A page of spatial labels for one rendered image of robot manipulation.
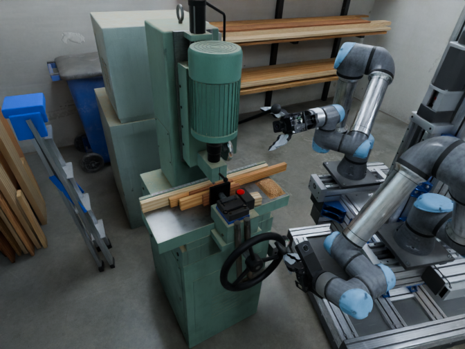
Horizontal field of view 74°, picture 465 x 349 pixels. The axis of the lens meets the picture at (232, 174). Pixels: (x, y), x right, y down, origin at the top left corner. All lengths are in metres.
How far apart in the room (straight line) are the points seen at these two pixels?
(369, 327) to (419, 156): 1.15
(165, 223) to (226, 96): 0.53
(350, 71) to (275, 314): 1.41
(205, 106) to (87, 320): 1.50
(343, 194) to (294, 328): 0.83
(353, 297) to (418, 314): 1.20
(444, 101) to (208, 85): 0.88
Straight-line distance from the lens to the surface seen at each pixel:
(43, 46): 3.30
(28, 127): 1.66
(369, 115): 1.33
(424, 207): 1.33
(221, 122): 1.06
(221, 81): 1.00
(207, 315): 1.72
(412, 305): 2.11
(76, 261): 2.41
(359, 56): 1.45
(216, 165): 1.21
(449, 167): 0.95
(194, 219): 1.22
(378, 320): 1.96
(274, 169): 1.46
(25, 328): 2.24
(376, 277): 0.99
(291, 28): 3.54
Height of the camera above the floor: 1.76
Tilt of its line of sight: 36 degrees down
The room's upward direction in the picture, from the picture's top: 3 degrees clockwise
